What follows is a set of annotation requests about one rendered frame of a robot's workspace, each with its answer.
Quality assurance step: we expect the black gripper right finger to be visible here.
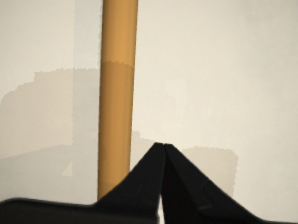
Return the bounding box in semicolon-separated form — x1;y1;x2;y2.
161;143;298;224

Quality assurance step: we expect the tan wooden pole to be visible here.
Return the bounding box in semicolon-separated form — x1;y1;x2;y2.
97;0;138;201

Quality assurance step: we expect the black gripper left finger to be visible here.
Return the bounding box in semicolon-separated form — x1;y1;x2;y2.
0;142;166;224

